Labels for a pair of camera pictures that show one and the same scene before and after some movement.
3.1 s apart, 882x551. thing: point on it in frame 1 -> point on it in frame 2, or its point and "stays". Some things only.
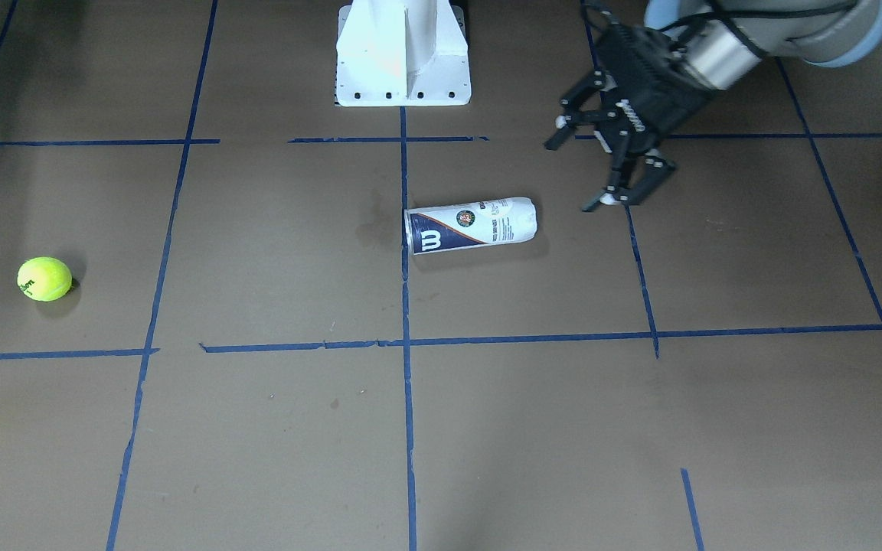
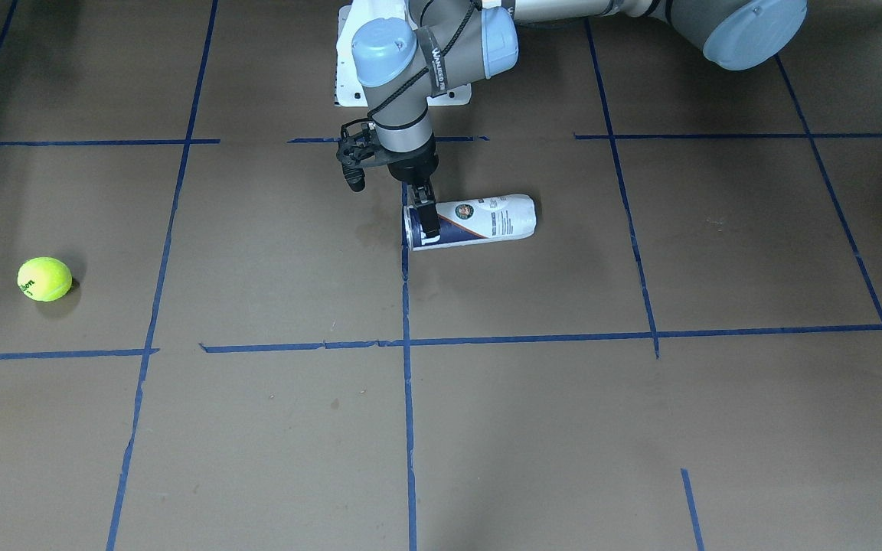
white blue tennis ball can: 442,226 stays
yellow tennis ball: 44,278 stays
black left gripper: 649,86 -> 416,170
